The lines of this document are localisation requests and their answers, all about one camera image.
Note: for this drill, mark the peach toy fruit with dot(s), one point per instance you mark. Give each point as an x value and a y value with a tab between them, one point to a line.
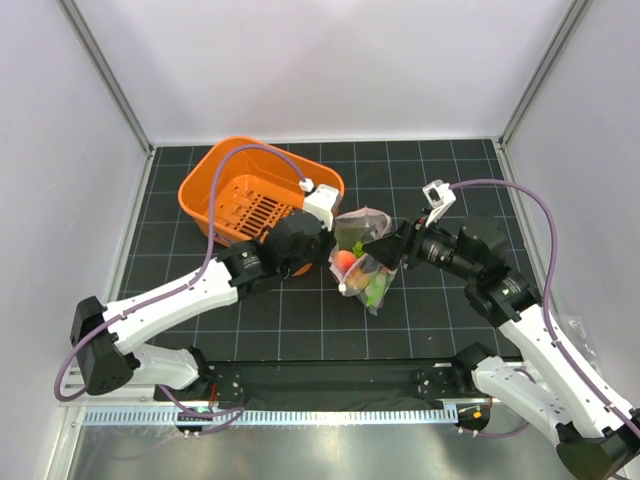
344	260

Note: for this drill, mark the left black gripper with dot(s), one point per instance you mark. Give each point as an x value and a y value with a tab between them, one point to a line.
328	240

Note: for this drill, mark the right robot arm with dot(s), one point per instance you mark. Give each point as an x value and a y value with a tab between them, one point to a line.
594	430

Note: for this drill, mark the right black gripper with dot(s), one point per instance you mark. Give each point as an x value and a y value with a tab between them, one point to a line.
389	248

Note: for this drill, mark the black base bar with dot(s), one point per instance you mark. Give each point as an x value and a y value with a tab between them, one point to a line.
333	385

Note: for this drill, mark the yellow orange toy fruit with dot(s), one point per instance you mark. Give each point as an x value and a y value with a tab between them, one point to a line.
357	280

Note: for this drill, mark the long green toy vegetable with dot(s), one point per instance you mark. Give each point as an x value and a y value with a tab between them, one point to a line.
376	288

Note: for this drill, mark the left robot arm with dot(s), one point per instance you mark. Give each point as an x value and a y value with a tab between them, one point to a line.
110	341

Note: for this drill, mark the white slotted cable duct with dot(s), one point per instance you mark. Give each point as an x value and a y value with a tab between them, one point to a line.
173	416

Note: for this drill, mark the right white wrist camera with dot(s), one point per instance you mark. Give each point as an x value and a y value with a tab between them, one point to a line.
440	197

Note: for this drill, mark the pink dotted zip bag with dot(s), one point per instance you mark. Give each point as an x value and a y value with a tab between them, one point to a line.
365	224

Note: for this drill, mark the small green toy vegetable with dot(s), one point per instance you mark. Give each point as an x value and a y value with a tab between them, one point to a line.
361	248

